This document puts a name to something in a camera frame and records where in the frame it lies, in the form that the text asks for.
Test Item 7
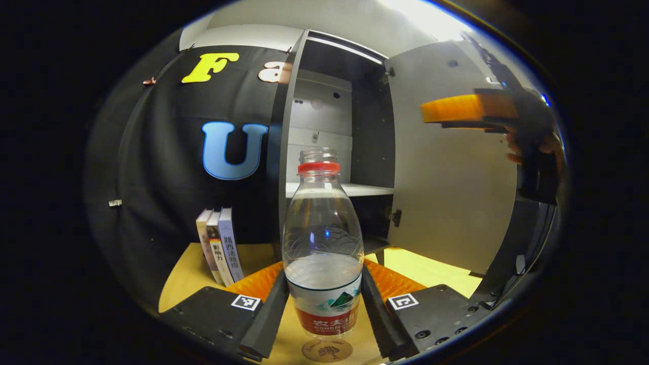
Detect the purple book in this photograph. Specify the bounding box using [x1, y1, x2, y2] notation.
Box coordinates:
[218, 207, 245, 283]

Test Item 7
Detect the brown book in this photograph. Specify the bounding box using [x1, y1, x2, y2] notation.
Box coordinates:
[206, 211, 235, 287]

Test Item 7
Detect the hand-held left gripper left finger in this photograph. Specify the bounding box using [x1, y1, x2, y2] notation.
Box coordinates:
[160, 261, 290, 361]

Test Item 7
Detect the beige cabinet door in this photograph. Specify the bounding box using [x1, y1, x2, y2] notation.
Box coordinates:
[384, 41, 519, 274]

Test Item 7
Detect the long ceiling light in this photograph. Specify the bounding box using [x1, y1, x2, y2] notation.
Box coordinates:
[380, 0, 472, 41]

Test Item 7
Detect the black backdrop cloth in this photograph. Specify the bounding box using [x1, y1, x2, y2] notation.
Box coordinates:
[86, 30, 561, 310]

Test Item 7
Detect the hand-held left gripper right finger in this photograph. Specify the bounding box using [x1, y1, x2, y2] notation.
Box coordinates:
[361, 260, 495, 361]

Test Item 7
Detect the grey cabinet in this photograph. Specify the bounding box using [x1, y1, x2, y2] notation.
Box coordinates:
[269, 29, 396, 259]

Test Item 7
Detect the clear plastic bottle red label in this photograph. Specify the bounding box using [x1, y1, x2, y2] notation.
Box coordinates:
[282, 148, 365, 339]

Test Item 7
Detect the round wooden coaster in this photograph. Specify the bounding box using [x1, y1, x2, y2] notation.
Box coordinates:
[302, 337, 353, 362]

